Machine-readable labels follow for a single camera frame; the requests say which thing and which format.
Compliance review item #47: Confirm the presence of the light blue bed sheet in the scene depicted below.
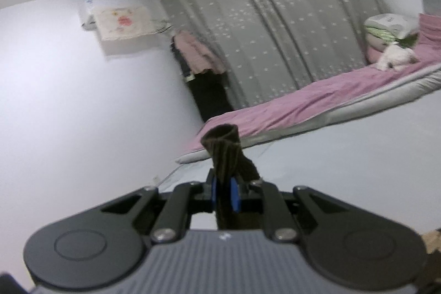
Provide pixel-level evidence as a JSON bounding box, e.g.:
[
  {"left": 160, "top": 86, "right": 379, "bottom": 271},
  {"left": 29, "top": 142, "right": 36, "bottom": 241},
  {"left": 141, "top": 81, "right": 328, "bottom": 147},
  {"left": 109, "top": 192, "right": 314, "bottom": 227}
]
[{"left": 153, "top": 127, "right": 441, "bottom": 246}]

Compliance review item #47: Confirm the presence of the printed air conditioner cover cloth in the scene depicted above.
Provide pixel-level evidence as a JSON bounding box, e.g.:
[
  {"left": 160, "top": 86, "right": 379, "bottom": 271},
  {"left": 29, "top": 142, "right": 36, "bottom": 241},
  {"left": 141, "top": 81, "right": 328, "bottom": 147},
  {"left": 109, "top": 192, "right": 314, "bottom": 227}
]
[{"left": 93, "top": 4, "right": 155, "bottom": 42}]

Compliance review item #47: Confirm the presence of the white plush toy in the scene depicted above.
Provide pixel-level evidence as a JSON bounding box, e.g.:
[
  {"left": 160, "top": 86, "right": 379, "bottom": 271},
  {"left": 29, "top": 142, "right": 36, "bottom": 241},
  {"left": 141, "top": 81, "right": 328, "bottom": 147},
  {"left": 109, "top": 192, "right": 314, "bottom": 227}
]
[{"left": 375, "top": 45, "right": 420, "bottom": 72}]

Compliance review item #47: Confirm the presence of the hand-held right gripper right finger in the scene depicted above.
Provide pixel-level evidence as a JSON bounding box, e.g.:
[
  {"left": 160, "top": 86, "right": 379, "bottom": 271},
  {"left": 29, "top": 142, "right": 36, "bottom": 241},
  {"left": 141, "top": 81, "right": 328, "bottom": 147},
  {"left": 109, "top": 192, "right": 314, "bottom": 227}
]
[{"left": 229, "top": 177, "right": 349, "bottom": 244}]

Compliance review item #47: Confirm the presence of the pink and grey quilt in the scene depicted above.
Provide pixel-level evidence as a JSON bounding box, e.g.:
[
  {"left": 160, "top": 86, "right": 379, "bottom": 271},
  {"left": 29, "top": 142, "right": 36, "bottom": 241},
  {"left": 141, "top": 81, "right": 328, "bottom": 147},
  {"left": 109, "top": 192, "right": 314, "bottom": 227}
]
[{"left": 175, "top": 13, "right": 441, "bottom": 164}]

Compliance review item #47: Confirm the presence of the hanging black garment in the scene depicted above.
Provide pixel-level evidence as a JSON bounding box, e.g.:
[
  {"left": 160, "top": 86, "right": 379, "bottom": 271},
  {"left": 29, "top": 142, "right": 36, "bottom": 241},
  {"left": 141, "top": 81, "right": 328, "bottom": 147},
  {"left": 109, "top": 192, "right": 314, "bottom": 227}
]
[{"left": 170, "top": 39, "right": 235, "bottom": 122}]

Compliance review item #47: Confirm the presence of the white air conditioner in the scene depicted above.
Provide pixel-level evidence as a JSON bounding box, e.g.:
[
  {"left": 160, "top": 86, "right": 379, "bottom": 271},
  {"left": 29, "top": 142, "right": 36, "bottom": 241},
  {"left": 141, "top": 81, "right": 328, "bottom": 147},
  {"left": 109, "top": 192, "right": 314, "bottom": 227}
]
[{"left": 80, "top": 0, "right": 173, "bottom": 33}]

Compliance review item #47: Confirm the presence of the hanging pink garment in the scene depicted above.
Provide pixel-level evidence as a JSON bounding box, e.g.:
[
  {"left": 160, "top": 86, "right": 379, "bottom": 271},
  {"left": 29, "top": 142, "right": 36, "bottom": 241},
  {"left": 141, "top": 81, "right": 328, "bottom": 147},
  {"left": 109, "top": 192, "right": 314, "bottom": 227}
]
[{"left": 171, "top": 30, "right": 227, "bottom": 75}]

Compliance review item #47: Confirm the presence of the grey star-print curtain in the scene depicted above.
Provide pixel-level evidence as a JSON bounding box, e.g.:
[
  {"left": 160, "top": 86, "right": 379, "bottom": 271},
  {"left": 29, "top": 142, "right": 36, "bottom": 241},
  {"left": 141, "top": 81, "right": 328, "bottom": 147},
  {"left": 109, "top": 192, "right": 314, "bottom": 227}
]
[{"left": 147, "top": 0, "right": 387, "bottom": 110}]

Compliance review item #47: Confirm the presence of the brown sweater with beige patches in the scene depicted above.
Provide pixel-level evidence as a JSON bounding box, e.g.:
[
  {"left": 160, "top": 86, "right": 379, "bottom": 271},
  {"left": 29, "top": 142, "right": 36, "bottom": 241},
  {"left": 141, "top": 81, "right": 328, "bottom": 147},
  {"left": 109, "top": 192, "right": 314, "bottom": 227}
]
[{"left": 200, "top": 124, "right": 261, "bottom": 231}]

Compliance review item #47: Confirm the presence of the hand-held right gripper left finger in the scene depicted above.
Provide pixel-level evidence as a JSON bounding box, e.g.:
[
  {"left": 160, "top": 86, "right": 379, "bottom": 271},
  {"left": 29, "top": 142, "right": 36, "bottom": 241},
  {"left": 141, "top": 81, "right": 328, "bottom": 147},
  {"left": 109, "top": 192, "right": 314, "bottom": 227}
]
[{"left": 101, "top": 169, "right": 218, "bottom": 244}]

